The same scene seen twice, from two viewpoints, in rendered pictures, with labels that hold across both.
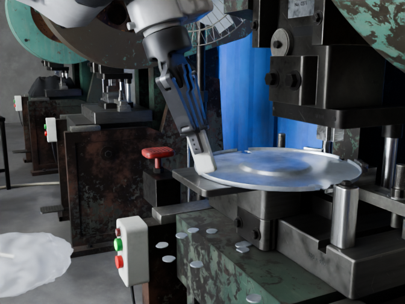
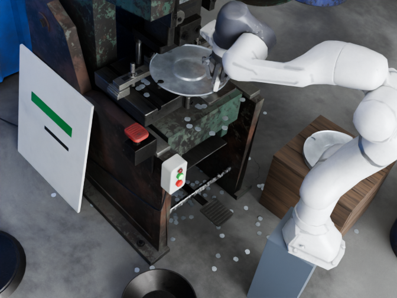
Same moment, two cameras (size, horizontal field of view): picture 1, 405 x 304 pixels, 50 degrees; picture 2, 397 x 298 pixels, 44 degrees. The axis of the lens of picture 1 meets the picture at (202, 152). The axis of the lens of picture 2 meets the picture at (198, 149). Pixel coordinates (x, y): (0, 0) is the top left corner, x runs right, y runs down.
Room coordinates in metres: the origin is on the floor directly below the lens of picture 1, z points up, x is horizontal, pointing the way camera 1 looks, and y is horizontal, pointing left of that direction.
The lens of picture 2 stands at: (1.28, 1.18, 1.90)
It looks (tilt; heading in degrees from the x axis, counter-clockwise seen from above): 47 degrees down; 245
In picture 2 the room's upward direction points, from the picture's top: 8 degrees clockwise
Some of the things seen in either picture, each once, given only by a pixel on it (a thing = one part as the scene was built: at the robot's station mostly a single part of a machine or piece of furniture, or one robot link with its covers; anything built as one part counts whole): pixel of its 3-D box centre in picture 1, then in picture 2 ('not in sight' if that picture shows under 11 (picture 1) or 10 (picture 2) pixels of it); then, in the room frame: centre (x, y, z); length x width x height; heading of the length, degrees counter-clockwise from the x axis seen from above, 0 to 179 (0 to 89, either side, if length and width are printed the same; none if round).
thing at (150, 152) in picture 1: (158, 164); (136, 138); (1.01, 0.10, 0.72); 0.07 x 0.06 x 0.08; 115
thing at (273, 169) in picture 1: (275, 165); (189, 68); (0.76, -0.13, 0.78); 0.29 x 0.29 x 0.01
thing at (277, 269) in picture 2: not in sight; (287, 266); (0.50, 0.45, 0.23); 0.18 x 0.18 x 0.45; 36
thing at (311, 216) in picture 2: not in sight; (327, 182); (0.47, 0.42, 0.71); 0.18 x 0.11 x 0.25; 36
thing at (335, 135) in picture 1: (328, 129); not in sight; (0.81, -0.24, 0.84); 0.05 x 0.03 x 0.04; 25
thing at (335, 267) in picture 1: (327, 213); (165, 74); (0.81, -0.24, 0.68); 0.45 x 0.30 x 0.06; 25
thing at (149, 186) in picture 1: (161, 209); (140, 157); (0.99, 0.10, 0.62); 0.10 x 0.06 x 0.20; 25
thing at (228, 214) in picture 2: not in sight; (179, 182); (0.75, -0.12, 0.14); 0.59 x 0.10 x 0.05; 115
